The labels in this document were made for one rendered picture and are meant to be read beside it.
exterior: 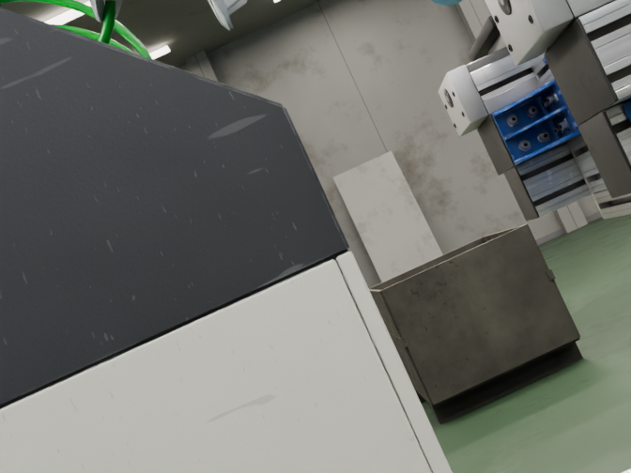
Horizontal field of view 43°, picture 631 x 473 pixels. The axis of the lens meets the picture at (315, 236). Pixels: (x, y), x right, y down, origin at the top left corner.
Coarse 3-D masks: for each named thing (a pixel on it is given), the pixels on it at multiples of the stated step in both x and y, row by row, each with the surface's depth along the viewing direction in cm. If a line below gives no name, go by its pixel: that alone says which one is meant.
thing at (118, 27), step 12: (0, 0) 122; (12, 0) 123; (24, 0) 123; (36, 0) 123; (48, 0) 123; (60, 0) 123; (72, 0) 123; (84, 12) 123; (120, 24) 123; (132, 36) 123; (144, 48) 123
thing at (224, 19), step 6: (216, 0) 126; (222, 0) 126; (228, 0) 127; (234, 0) 127; (216, 6) 127; (222, 6) 127; (228, 6) 127; (216, 12) 128; (222, 12) 127; (222, 18) 128; (228, 18) 128; (228, 24) 128
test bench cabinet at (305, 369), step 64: (256, 320) 78; (320, 320) 79; (64, 384) 77; (128, 384) 77; (192, 384) 77; (256, 384) 78; (320, 384) 78; (384, 384) 79; (0, 448) 76; (64, 448) 76; (128, 448) 76; (192, 448) 77; (256, 448) 77; (320, 448) 78; (384, 448) 78
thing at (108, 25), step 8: (112, 0) 101; (104, 8) 101; (112, 8) 101; (104, 16) 101; (112, 16) 101; (104, 24) 101; (112, 24) 102; (104, 32) 101; (112, 32) 102; (104, 40) 102
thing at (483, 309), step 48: (480, 240) 431; (528, 240) 345; (384, 288) 429; (432, 288) 343; (480, 288) 343; (528, 288) 344; (432, 336) 342; (480, 336) 342; (528, 336) 342; (576, 336) 343; (432, 384) 341; (480, 384) 342
